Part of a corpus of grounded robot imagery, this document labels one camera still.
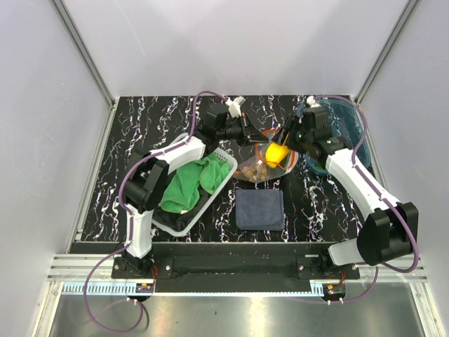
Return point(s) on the brown fake nuts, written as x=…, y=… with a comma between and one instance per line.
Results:
x=253, y=174

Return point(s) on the black cloth in basket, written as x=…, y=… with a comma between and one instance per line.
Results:
x=178, y=222

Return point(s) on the clear zip top bag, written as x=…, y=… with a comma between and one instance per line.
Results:
x=258, y=160

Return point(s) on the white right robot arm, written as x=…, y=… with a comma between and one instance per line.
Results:
x=389, y=229

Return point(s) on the green cloth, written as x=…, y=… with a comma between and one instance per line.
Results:
x=182, y=192

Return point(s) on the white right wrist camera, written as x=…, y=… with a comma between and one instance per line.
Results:
x=311, y=102

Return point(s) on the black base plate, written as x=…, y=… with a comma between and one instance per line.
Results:
x=234, y=268

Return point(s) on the white plastic basket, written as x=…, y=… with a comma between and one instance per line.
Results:
x=221, y=154

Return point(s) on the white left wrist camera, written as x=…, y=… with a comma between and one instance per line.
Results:
x=234, y=106

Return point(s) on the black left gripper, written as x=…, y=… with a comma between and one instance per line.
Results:
x=249, y=133

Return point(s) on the blue transparent container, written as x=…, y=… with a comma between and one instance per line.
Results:
x=344, y=120

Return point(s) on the folded dark blue towel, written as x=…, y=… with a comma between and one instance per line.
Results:
x=260, y=210

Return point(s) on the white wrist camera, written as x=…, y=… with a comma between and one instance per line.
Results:
x=234, y=106
x=311, y=102

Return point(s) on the yellow fake lemon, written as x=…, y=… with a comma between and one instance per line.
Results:
x=276, y=156

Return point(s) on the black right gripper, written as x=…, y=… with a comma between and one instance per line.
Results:
x=292, y=123

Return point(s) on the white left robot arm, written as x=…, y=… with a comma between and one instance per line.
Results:
x=145, y=181

